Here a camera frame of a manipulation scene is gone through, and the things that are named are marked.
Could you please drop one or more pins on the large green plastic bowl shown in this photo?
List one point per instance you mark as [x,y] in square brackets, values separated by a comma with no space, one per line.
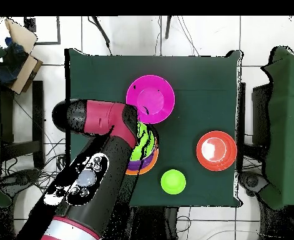
[143,150]

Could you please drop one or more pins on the purple plastic bowl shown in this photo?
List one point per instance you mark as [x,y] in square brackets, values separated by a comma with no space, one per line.
[141,165]

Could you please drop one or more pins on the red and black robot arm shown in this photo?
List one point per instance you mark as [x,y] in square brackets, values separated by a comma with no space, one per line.
[101,117]

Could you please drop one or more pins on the pink plastic bowl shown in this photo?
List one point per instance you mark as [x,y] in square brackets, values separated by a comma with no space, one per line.
[153,100]

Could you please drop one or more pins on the small green plastic bowl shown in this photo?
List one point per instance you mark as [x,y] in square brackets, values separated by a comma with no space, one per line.
[173,182]

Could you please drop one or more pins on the dark green tablecloth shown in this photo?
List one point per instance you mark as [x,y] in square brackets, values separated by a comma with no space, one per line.
[99,75]

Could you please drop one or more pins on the red plastic bowl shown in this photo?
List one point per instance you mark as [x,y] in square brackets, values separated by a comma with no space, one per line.
[216,162]

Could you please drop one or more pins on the black tripod leg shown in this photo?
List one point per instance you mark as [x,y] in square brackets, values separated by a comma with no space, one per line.
[168,27]
[101,31]

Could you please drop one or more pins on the black chair base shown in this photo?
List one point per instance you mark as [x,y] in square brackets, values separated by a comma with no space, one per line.
[252,181]
[21,178]

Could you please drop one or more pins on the dark blue cloth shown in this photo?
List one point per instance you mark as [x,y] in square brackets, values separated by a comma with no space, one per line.
[10,65]

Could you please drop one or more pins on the cardboard box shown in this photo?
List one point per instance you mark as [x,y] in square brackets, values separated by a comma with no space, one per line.
[21,35]

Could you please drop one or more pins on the black stool frame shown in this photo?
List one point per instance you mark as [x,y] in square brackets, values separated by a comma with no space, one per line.
[38,100]

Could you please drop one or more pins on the black metal frame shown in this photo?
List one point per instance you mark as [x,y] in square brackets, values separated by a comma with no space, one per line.
[30,25]

